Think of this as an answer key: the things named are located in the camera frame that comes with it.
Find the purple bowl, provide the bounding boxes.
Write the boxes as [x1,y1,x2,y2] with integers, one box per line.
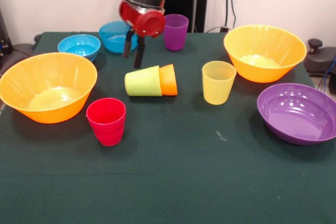
[256,82,336,146]

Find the yellow cup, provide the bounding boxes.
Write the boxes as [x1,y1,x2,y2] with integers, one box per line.
[202,60,237,105]

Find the blue cable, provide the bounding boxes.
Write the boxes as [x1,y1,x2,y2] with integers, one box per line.
[319,55,336,91]

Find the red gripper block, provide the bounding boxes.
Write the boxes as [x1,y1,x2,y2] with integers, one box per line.
[119,0,166,69]

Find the large orange bowl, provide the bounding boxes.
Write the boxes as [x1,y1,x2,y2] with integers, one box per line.
[223,24,308,83]
[0,52,98,124]

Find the purple cup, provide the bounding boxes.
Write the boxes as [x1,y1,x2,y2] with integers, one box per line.
[163,14,190,51]

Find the light blue opaque bowl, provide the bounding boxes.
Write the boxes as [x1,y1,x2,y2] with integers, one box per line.
[57,34,101,62]

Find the orange cup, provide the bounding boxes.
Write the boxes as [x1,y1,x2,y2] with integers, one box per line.
[159,64,179,97]

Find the green cup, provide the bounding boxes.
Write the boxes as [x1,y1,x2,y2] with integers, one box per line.
[124,66,163,98]

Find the black wall cable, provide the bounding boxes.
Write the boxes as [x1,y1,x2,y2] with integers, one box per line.
[224,0,237,32]

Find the red cup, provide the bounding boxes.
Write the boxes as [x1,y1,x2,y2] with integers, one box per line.
[86,98,127,147]

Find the black equipment rack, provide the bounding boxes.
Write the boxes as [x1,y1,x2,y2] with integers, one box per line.
[0,7,14,63]

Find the black clamp mount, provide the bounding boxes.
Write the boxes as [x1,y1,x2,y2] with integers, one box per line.
[304,38,336,78]

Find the dark green tablecloth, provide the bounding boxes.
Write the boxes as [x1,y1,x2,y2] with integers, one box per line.
[0,31,336,224]

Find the translucent blue bowl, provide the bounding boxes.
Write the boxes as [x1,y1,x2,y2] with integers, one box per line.
[98,20,140,54]

